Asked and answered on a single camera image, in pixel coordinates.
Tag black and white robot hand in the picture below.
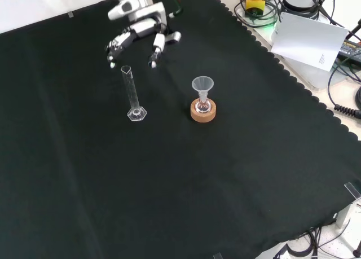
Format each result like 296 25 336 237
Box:
104 1 182 71

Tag clear glass graduated cylinder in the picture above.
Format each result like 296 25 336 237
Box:
120 65 148 122

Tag clear plastic funnel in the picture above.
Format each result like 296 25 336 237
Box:
191 76 215 101

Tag clear round-bottom glass flask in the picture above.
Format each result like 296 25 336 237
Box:
196 91 212 115

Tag yellow stop button box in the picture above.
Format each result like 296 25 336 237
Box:
244 0 267 17

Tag black cloth bench cover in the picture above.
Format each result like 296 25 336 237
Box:
0 0 361 259

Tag white paper card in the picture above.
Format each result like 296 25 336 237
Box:
270 11 350 72

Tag black power adapter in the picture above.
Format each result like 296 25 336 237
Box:
337 39 361 60

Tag clear cloth clamp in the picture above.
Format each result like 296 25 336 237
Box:
344 182 361 200

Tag green tipped black cable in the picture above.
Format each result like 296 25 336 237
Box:
166 0 184 19

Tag brown cork ring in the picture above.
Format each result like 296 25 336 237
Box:
190 98 217 123

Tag black coiled cable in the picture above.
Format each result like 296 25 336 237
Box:
327 58 361 118

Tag black floor cables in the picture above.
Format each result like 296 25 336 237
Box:
272 226 361 259

